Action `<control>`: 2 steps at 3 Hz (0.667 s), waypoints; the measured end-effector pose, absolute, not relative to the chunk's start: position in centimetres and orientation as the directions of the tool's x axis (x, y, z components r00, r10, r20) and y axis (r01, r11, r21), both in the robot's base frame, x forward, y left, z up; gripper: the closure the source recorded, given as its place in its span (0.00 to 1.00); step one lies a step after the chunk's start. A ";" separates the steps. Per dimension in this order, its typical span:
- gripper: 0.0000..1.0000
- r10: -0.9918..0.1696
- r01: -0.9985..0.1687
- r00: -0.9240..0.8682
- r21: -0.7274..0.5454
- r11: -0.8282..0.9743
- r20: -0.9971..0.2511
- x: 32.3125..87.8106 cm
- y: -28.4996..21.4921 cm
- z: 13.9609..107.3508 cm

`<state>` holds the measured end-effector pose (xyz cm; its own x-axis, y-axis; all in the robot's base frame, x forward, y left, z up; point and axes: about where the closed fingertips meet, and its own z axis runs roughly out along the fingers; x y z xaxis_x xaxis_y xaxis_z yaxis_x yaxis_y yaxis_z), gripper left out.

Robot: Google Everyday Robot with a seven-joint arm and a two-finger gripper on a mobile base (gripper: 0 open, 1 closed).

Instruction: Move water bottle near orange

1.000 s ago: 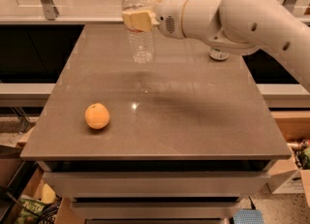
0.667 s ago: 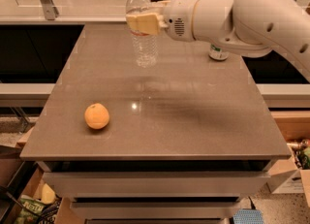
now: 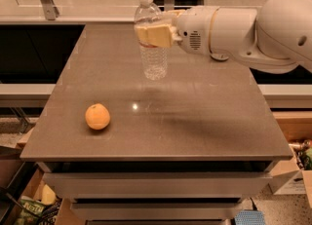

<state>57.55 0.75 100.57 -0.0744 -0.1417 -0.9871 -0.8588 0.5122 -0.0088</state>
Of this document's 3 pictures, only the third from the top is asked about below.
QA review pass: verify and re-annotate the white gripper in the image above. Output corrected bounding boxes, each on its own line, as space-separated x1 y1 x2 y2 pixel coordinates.
135 6 217 56

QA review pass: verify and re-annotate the clear plastic water bottle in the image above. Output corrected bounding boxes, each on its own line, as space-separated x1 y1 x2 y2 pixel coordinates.
135 0 168 80

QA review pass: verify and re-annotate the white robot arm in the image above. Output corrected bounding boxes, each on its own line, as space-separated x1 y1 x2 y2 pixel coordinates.
135 0 312 74

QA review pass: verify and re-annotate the green white soda can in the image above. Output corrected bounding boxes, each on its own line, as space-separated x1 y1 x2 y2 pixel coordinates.
211 53 229 61

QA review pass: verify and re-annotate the orange fruit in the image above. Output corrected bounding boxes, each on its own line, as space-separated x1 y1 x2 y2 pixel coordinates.
85 103 110 131

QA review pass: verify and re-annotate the upper grey drawer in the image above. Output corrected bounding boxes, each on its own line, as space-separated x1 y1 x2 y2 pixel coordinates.
44 172 271 199

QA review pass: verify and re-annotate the grey drawer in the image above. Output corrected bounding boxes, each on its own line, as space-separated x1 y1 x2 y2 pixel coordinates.
44 172 271 199
70 203 242 221

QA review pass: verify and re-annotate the lower grey drawer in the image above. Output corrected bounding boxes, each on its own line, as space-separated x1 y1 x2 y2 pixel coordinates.
70 203 242 221

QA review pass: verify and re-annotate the cardboard box right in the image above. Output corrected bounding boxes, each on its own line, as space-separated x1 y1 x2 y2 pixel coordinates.
269 111 312 207

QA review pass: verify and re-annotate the cardboard box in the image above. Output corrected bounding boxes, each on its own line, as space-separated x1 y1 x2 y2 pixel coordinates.
0 169 43 225
269 111 312 207

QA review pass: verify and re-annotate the blue perforated mat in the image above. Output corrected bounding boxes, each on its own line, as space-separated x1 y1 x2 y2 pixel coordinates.
234 210 266 225

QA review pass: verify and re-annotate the yellow object in box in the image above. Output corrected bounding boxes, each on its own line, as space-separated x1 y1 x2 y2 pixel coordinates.
41 184 57 206

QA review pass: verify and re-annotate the cardboard box left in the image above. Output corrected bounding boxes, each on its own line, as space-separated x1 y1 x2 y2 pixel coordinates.
0 169 43 225

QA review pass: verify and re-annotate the green snack bag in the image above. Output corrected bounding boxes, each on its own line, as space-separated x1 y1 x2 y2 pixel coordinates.
14 196 46 225

